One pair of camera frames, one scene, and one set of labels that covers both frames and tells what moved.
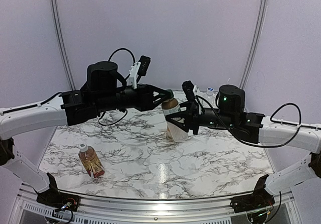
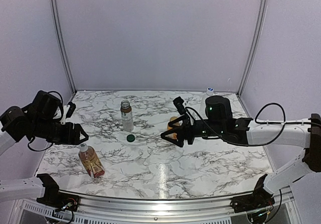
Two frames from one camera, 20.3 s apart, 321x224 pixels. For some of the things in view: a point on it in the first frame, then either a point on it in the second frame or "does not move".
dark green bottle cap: (171, 92) -> (130, 138)
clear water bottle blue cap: (209, 97) does not move
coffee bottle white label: (171, 110) -> (126, 114)
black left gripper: (146, 100) -> (72, 139)
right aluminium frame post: (257, 33) does not move
